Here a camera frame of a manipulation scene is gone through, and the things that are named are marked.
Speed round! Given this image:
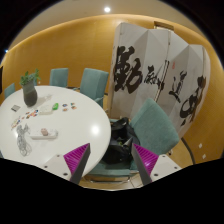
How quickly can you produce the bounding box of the small dark grey card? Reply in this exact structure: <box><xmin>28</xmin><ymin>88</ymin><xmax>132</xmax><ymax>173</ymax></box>
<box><xmin>11</xmin><ymin>105</ymin><xmax>21</xmax><ymax>112</ymax></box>

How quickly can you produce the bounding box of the teal chair behind table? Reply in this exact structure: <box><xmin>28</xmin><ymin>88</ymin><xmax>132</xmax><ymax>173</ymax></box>
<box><xmin>80</xmin><ymin>68</ymin><xmax>109</xmax><ymax>106</ymax></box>

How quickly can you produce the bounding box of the white power strip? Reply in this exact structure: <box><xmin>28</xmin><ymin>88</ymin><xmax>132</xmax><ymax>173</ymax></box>
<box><xmin>30</xmin><ymin>128</ymin><xmax>58</xmax><ymax>139</ymax></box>

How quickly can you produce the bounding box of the green small object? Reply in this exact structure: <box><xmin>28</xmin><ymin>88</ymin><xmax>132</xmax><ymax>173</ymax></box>
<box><xmin>52</xmin><ymin>103</ymin><xmax>59</xmax><ymax>110</ymax></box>

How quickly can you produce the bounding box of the grey pot with green plant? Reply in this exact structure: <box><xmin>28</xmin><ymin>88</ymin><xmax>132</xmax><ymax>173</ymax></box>
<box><xmin>20</xmin><ymin>69</ymin><xmax>40</xmax><ymax>107</ymax></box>

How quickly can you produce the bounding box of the grey coiled cable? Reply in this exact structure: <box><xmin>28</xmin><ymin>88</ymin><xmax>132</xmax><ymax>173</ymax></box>
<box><xmin>15</xmin><ymin>123</ymin><xmax>33</xmax><ymax>157</ymax></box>

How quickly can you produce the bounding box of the teal chair far left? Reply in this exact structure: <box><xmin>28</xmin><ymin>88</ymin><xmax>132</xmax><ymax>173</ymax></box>
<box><xmin>4</xmin><ymin>83</ymin><xmax>15</xmax><ymax>98</ymax></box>

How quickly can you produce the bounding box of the ceiling spot light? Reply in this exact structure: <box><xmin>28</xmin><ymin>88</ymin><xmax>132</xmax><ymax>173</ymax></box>
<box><xmin>104</xmin><ymin>7</ymin><xmax>111</xmax><ymax>13</ymax></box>

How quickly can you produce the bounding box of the gripper magenta and grey right finger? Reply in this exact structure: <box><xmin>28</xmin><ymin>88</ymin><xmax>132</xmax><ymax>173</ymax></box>
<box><xmin>131</xmin><ymin>144</ymin><xmax>159</xmax><ymax>185</ymax></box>

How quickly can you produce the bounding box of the teal chair near gripper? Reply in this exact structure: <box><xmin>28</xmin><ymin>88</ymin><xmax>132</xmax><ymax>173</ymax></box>
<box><xmin>89</xmin><ymin>98</ymin><xmax>179</xmax><ymax>178</ymax></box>

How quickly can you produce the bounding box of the black bag on chair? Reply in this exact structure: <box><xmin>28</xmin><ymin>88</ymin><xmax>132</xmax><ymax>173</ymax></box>
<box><xmin>102</xmin><ymin>117</ymin><xmax>140</xmax><ymax>165</ymax></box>

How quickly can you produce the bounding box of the white charger block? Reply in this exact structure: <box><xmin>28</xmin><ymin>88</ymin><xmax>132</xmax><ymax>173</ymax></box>
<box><xmin>39</xmin><ymin>105</ymin><xmax>53</xmax><ymax>115</ymax></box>

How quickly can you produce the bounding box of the gripper magenta and grey left finger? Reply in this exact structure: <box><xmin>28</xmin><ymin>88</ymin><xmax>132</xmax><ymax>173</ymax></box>
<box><xmin>64</xmin><ymin>143</ymin><xmax>90</xmax><ymax>184</ymax></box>

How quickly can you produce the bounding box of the white folding calligraphy screen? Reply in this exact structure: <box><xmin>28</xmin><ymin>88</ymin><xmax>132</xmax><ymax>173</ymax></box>
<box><xmin>108</xmin><ymin>23</ymin><xmax>210</xmax><ymax>135</ymax></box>

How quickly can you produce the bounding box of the teal chair back centre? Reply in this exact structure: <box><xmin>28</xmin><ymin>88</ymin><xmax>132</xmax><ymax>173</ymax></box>
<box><xmin>50</xmin><ymin>68</ymin><xmax>68</xmax><ymax>87</ymax></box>

